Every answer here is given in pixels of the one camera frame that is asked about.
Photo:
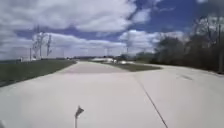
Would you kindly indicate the power pylon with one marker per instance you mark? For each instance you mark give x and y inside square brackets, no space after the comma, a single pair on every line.
[39,41]
[49,45]

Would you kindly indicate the green grass verge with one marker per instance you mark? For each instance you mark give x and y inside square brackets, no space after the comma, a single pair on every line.
[26,70]

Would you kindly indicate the green grass patch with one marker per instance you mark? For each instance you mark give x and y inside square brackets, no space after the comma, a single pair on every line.
[133,67]

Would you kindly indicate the pale concrete path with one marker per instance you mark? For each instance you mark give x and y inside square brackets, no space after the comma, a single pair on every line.
[100,95]

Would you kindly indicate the row of trees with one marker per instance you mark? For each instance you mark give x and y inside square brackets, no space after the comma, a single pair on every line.
[193,51]

